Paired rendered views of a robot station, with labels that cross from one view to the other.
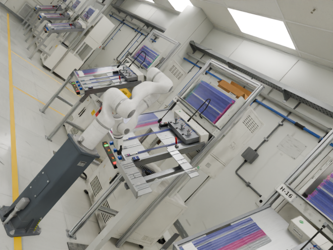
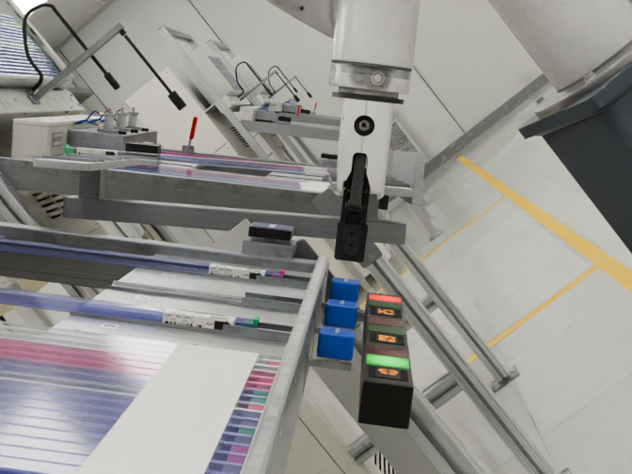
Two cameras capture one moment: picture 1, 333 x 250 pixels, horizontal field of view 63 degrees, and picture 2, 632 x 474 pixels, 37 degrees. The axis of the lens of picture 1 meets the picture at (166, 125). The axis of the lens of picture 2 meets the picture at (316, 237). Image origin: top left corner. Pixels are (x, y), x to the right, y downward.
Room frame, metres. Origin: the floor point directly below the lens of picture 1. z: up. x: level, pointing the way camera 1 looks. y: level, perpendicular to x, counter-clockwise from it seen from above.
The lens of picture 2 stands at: (2.75, 0.86, 0.84)
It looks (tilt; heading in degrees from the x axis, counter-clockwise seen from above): 4 degrees down; 229
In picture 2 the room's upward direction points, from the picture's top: 39 degrees counter-clockwise
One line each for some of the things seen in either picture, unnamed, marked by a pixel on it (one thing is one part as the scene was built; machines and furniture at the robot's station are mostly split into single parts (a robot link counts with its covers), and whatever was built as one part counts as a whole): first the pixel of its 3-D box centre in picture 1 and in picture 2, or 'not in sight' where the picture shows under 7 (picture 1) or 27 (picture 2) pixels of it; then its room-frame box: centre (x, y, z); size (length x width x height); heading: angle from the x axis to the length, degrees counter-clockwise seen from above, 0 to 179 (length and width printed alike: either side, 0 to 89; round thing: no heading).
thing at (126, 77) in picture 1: (103, 103); not in sight; (3.68, 0.84, 0.66); 1.01 x 0.73 x 1.31; 131
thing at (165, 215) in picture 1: (133, 196); not in sight; (2.71, -0.23, 0.31); 0.70 x 0.65 x 0.62; 41
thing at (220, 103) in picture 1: (210, 102); not in sight; (2.58, -0.17, 1.52); 0.51 x 0.13 x 0.27; 41
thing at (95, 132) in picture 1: (93, 134); (558, 2); (1.76, 0.31, 0.79); 0.19 x 0.19 x 0.18
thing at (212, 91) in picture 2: not in sight; (260, 165); (-1.09, -3.49, 0.95); 1.36 x 0.82 x 1.90; 131
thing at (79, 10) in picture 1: (67, 25); not in sight; (7.37, 3.78, 0.95); 1.37 x 0.82 x 1.90; 131
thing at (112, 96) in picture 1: (111, 107); not in sight; (1.76, 0.35, 1.00); 0.19 x 0.12 x 0.24; 76
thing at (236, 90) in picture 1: (238, 92); not in sight; (2.86, -0.33, 1.82); 0.68 x 0.30 x 0.20; 41
